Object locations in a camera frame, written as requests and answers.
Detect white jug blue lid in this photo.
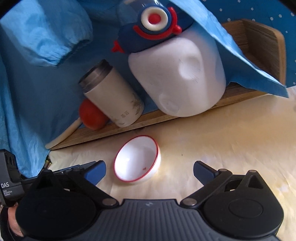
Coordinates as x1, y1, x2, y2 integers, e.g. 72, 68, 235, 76
112, 1, 226, 117

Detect person's left hand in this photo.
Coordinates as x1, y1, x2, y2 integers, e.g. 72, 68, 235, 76
8, 203, 23, 237

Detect white cylindrical thermos cup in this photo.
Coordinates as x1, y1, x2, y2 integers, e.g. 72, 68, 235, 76
79, 59, 144, 128

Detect blue dotted fabric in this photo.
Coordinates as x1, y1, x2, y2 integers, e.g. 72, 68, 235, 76
202, 0, 296, 87

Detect white rolling stick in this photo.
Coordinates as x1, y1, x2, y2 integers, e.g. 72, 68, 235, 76
45, 118, 82, 149

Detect cream paper table cover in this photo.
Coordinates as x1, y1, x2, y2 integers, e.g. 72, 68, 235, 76
49, 87, 295, 240

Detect red tomato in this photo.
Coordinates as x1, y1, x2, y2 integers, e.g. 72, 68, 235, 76
79, 99, 109, 131

